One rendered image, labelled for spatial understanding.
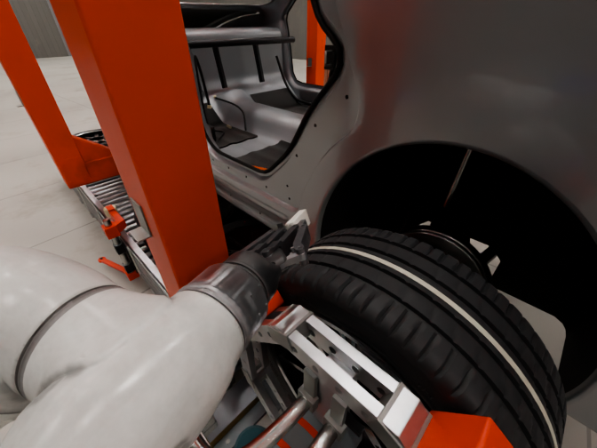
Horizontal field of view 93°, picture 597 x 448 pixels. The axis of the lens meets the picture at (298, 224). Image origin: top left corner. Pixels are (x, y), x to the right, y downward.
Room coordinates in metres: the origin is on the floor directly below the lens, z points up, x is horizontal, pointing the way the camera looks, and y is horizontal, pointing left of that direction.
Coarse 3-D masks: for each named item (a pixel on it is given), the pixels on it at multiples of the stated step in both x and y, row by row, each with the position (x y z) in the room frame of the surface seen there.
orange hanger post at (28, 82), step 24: (0, 0) 1.94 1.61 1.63; (0, 24) 1.90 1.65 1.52; (0, 48) 1.87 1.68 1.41; (24, 48) 1.94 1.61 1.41; (24, 72) 1.90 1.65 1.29; (24, 96) 1.86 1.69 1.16; (48, 96) 1.95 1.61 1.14; (48, 120) 1.90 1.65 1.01; (48, 144) 1.86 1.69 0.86; (72, 144) 1.95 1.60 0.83; (72, 168) 1.90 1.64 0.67
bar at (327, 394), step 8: (336, 360) 0.24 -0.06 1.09; (344, 368) 0.23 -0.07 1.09; (352, 376) 0.21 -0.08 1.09; (320, 384) 0.22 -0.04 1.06; (320, 392) 0.22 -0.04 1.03; (328, 392) 0.21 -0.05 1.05; (320, 400) 0.22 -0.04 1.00; (328, 400) 0.21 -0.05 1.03; (320, 408) 0.21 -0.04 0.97; (328, 408) 0.20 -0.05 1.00; (320, 416) 0.21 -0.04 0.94
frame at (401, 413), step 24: (288, 312) 0.31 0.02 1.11; (312, 312) 0.31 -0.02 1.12; (264, 336) 0.31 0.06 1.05; (288, 336) 0.26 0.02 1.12; (312, 336) 0.28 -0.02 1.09; (336, 336) 0.26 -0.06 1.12; (264, 360) 0.40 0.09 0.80; (312, 360) 0.22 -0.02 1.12; (360, 360) 0.22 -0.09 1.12; (336, 384) 0.19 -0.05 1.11; (384, 384) 0.19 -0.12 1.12; (360, 408) 0.16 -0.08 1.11; (384, 408) 0.16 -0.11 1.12; (408, 408) 0.16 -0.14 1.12; (384, 432) 0.14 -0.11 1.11; (408, 432) 0.13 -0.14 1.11
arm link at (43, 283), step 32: (0, 256) 0.19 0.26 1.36; (32, 256) 0.19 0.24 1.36; (0, 288) 0.15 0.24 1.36; (32, 288) 0.15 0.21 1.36; (64, 288) 0.16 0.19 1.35; (0, 320) 0.13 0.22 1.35; (32, 320) 0.13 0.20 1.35; (0, 352) 0.11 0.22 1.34; (0, 384) 0.10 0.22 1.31; (0, 416) 0.09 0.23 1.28
